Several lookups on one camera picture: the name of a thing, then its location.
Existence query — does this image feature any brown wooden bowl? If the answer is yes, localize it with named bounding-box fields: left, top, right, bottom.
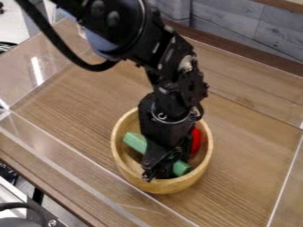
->
left=109, top=108, right=213, bottom=194

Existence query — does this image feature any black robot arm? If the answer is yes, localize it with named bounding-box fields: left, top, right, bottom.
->
left=15, top=0, right=208, bottom=182

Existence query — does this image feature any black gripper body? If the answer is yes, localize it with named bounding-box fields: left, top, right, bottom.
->
left=138, top=93, right=193, bottom=163

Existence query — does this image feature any green rectangular block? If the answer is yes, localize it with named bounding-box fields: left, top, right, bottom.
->
left=122, top=132, right=192, bottom=175

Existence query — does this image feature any red plush ball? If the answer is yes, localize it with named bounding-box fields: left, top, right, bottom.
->
left=190, top=128, right=202, bottom=156

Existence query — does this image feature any black cable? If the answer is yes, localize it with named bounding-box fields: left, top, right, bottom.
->
left=0, top=201, right=39, bottom=227

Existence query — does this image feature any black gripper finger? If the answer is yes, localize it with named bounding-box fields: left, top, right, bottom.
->
left=156, top=147, right=185, bottom=179
left=141, top=145, right=168, bottom=182

